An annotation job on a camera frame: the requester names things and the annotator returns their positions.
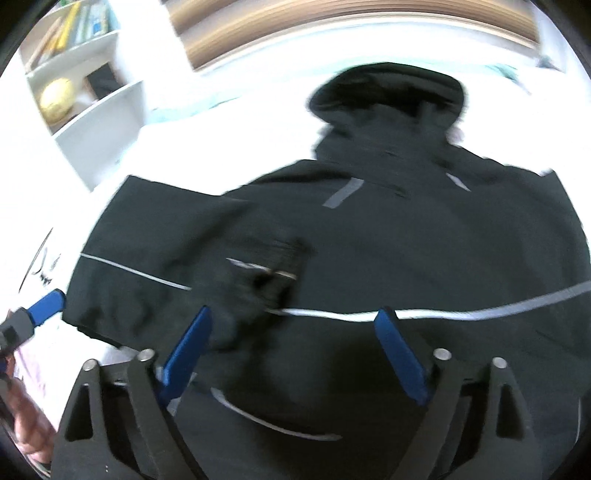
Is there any wooden headboard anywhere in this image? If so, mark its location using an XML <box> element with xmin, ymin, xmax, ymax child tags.
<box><xmin>164</xmin><ymin>0</ymin><xmax>542</xmax><ymax>72</ymax></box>

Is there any row of books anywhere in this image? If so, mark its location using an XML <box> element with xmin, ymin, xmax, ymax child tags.
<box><xmin>23</xmin><ymin>0</ymin><xmax>122</xmax><ymax>70</ymax></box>

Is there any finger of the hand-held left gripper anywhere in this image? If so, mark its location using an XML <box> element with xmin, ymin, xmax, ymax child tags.
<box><xmin>8</xmin><ymin>288</ymin><xmax>66</xmax><ymax>344</ymax></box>

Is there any black jacket with reflective stripes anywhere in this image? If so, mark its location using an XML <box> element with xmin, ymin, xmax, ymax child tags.
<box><xmin>62</xmin><ymin>62</ymin><xmax>591</xmax><ymax>480</ymax></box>

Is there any white dotted bed blanket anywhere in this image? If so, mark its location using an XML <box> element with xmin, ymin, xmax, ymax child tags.
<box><xmin>0</xmin><ymin>18</ymin><xmax>573</xmax><ymax>435</ymax></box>

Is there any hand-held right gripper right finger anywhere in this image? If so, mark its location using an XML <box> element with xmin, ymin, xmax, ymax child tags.
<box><xmin>374</xmin><ymin>307</ymin><xmax>543</xmax><ymax>480</ymax></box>

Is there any white furniture post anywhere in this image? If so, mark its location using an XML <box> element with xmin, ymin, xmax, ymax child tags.
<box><xmin>531</xmin><ymin>0</ymin><xmax>571</xmax><ymax>72</ymax></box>

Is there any white bookshelf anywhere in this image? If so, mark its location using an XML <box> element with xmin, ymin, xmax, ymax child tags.
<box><xmin>18</xmin><ymin>0</ymin><xmax>149</xmax><ymax>191</ymax></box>

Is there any yellow ball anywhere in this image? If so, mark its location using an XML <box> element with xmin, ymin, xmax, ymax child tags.
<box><xmin>39</xmin><ymin>78</ymin><xmax>75</xmax><ymax>122</ymax></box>

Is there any dark box on shelf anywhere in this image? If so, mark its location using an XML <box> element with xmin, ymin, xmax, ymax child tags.
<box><xmin>86</xmin><ymin>62</ymin><xmax>119</xmax><ymax>101</ymax></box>

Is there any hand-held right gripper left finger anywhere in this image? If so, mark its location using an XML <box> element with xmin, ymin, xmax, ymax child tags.
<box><xmin>50</xmin><ymin>305</ymin><xmax>214</xmax><ymax>480</ymax></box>

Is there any person's left hand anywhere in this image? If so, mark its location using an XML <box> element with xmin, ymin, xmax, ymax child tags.
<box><xmin>0</xmin><ymin>376</ymin><xmax>57</xmax><ymax>468</ymax></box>

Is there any pink bed sheet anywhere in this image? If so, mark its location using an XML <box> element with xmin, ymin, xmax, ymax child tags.
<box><xmin>13</xmin><ymin>339</ymin><xmax>63</xmax><ymax>418</ymax></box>

